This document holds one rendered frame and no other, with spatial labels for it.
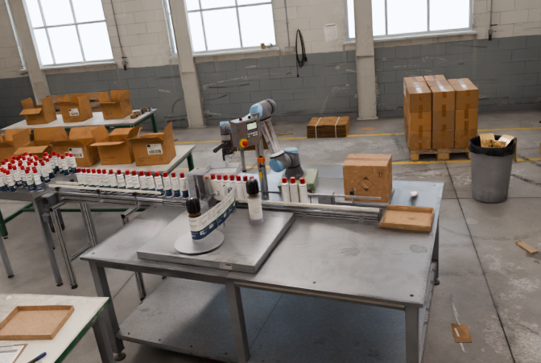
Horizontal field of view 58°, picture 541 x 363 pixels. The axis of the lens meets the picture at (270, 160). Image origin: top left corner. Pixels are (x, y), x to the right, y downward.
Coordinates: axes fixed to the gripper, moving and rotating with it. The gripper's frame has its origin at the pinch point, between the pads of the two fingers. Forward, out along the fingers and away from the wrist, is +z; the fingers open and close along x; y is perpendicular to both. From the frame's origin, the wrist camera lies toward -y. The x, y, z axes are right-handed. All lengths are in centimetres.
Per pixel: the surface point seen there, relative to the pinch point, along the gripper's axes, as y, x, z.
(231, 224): 23, -81, 31
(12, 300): -91, -147, 55
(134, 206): -70, -28, 26
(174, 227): -16, -83, 31
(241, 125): 30, -61, -32
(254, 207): 40, -86, 20
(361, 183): 108, -51, 14
